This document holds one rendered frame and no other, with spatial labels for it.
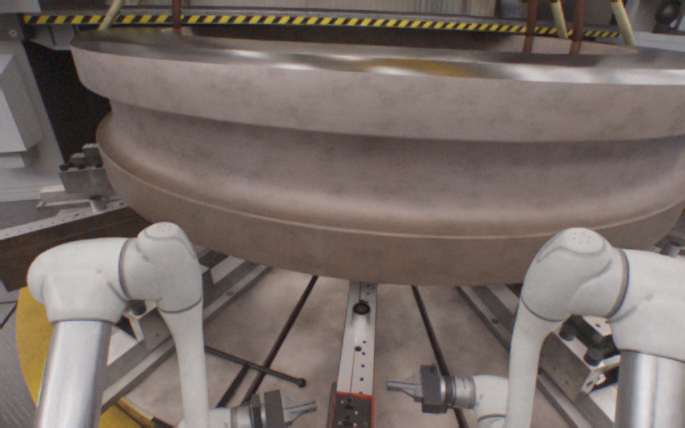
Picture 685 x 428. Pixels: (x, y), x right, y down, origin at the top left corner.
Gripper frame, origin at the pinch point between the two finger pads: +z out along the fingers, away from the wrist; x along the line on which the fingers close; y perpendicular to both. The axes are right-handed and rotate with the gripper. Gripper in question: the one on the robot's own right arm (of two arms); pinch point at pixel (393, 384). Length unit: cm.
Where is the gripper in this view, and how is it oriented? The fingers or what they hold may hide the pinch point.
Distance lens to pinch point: 116.7
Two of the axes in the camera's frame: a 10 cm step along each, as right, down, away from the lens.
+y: 0.3, -8.7, -5.0
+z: -9.9, -0.8, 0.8
